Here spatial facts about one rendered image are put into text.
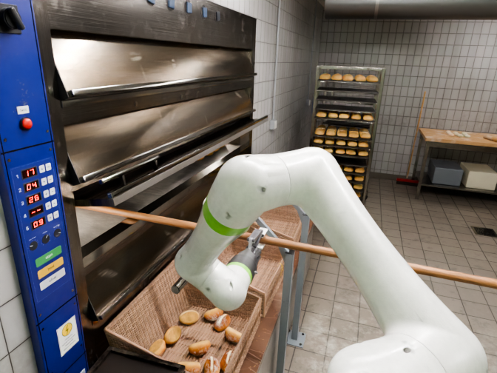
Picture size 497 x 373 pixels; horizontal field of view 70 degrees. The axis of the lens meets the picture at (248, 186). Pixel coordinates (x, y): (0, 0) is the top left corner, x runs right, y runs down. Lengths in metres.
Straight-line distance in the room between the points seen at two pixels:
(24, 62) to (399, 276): 0.96
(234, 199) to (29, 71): 0.65
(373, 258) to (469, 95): 5.70
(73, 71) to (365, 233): 0.93
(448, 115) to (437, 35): 1.16
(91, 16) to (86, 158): 0.44
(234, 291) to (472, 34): 5.66
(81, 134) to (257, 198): 0.76
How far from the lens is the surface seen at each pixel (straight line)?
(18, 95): 1.06
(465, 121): 6.34
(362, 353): 0.58
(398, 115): 6.20
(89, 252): 1.38
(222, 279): 1.03
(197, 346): 1.72
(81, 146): 1.27
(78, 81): 1.22
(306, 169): 0.73
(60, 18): 1.21
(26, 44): 1.08
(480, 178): 5.85
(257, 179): 0.65
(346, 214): 0.71
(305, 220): 2.21
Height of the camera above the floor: 1.83
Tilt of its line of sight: 20 degrees down
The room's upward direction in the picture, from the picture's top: 2 degrees clockwise
